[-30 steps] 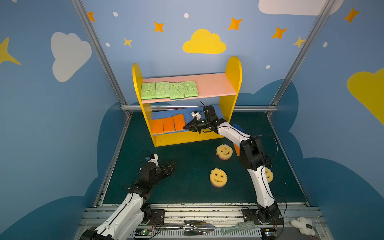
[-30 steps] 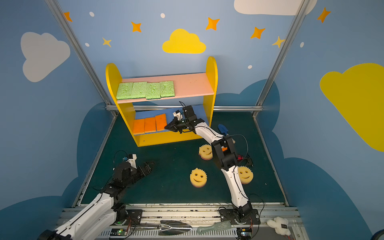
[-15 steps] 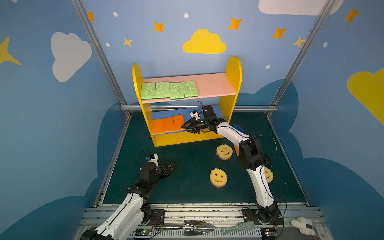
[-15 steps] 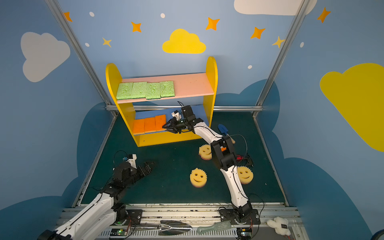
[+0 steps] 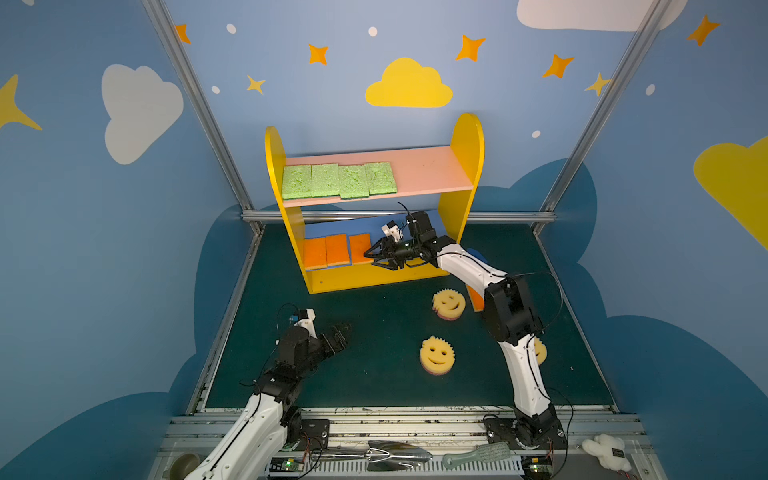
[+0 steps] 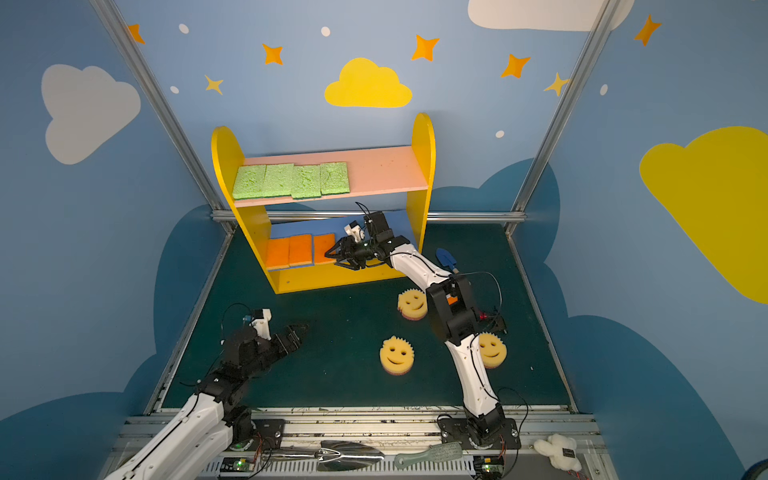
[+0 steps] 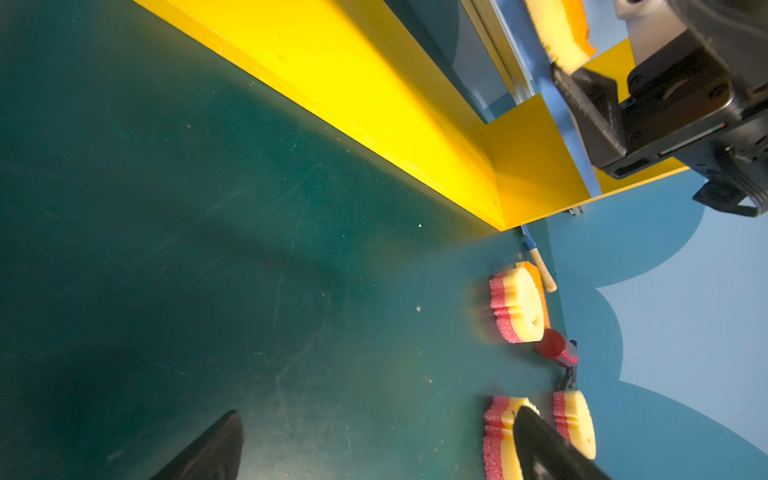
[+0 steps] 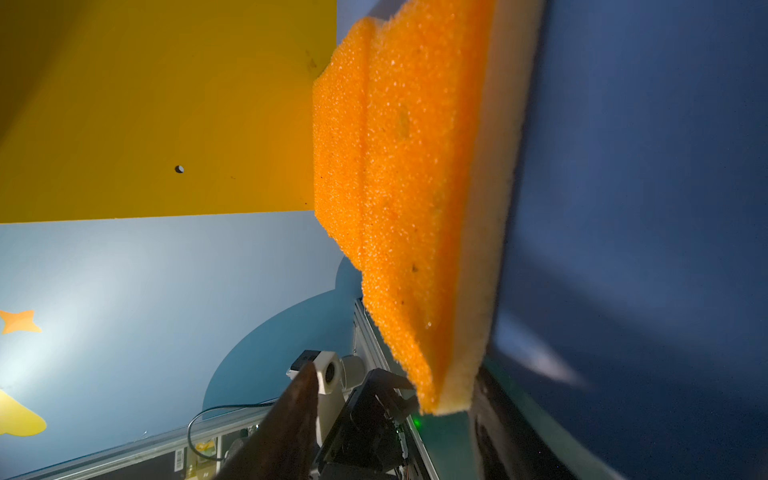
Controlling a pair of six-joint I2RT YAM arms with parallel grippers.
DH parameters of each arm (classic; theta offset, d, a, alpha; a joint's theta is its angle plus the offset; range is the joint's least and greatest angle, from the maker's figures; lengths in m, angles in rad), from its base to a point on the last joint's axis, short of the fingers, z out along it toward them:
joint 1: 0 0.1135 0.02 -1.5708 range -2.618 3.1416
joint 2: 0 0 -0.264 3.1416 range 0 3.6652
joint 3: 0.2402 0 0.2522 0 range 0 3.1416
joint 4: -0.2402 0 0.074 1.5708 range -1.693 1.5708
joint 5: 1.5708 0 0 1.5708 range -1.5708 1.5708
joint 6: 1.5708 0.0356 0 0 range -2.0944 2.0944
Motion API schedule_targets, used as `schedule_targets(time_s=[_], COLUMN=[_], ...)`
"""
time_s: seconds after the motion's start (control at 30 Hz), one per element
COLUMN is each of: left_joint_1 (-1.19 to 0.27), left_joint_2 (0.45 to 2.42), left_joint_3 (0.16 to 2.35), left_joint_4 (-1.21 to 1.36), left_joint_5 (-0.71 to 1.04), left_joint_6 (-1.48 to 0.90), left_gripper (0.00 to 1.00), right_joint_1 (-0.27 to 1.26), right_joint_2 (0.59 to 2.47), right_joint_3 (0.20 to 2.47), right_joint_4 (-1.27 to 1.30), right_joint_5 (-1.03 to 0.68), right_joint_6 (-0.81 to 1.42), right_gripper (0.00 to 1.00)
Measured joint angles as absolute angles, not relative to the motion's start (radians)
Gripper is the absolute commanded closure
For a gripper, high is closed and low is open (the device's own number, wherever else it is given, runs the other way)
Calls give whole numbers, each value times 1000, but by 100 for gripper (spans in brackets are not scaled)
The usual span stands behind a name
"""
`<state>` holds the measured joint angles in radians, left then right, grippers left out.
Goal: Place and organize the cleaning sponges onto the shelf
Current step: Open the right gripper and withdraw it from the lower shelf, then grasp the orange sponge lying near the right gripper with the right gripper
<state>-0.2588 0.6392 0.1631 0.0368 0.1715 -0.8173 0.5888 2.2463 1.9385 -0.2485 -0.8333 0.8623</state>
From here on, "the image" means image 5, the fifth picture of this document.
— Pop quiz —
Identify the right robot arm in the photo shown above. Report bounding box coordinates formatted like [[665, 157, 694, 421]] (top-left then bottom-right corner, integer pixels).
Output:
[[364, 211, 565, 448]]

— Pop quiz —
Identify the pale green brush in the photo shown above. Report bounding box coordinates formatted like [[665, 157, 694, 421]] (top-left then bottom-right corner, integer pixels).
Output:
[[441, 442, 511, 470]]

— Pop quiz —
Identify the green circuit board left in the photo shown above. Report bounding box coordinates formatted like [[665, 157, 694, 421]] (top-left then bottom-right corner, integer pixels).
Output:
[[268, 457, 306, 475]]

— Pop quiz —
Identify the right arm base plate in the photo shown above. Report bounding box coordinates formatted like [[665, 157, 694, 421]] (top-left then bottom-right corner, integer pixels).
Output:
[[482, 416, 567, 450]]

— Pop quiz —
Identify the white plush toy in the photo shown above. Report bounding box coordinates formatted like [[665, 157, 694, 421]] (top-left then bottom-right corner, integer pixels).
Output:
[[581, 434, 632, 473]]

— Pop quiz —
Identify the green sponge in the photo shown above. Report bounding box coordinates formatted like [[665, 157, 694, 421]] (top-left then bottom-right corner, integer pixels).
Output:
[[281, 165, 312, 201], [365, 162, 398, 196], [339, 165, 370, 200], [311, 163, 340, 198]]

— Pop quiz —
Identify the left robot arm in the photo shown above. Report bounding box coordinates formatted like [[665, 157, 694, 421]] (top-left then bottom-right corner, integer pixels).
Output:
[[187, 320, 351, 479]]

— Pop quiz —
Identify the circuit board right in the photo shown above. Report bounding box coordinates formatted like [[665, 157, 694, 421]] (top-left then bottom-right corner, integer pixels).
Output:
[[521, 456, 554, 480]]

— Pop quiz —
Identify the yellow shelf with pink and blue boards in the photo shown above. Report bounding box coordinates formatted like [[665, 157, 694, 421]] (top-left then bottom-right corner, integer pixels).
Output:
[[264, 113, 485, 294]]

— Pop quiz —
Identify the smiley sponge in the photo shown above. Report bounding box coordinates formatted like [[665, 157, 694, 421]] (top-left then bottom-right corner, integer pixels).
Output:
[[432, 289, 466, 321], [534, 337, 548, 365], [419, 336, 455, 376]]

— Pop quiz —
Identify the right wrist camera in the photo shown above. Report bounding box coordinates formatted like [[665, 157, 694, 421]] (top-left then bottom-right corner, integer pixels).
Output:
[[381, 220, 403, 243]]

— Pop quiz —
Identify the orange sponge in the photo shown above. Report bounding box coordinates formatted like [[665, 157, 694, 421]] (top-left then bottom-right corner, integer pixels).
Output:
[[325, 234, 350, 267], [303, 238, 328, 271], [349, 233, 373, 265], [467, 286, 484, 312]]

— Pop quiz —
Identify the silver metal trowel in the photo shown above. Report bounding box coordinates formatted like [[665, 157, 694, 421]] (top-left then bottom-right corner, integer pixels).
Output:
[[312, 440, 433, 472]]

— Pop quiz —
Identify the small round bowl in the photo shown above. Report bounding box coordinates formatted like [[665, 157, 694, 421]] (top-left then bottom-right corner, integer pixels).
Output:
[[163, 453, 201, 480]]

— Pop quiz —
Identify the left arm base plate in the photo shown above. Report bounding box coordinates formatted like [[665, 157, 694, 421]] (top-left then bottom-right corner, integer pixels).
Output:
[[284, 418, 330, 451]]

